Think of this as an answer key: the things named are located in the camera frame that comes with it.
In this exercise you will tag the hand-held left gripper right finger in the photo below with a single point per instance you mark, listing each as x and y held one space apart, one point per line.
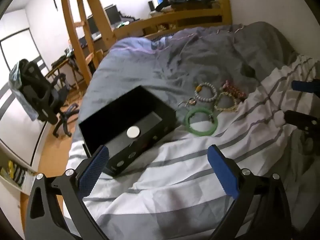
225 173

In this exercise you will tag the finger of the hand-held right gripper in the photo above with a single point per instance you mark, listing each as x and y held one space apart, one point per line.
302 86
300 121

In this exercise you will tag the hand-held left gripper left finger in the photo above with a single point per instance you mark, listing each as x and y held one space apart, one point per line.
96 165

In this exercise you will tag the black jewelry box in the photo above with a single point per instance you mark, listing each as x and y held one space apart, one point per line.
120 120

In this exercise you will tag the green jade bangle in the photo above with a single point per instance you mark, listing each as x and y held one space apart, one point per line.
187 120

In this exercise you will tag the white striped blanket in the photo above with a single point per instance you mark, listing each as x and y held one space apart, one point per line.
190 175

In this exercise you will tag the white round disc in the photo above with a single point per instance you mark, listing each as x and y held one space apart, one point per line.
133 131

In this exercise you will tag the yellow striped items on shelf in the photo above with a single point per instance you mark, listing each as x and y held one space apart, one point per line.
12 171

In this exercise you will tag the black office chair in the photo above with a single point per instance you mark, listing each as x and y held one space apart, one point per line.
42 92

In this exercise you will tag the wooden desk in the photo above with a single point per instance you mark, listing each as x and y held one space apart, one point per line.
60 63

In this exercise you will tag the light blue cloth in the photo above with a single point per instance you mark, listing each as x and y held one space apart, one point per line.
15 80

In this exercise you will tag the black computer monitor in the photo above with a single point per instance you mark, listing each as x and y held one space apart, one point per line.
111 13

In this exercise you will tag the wooden loft bed frame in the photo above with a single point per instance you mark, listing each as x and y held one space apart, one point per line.
77 17

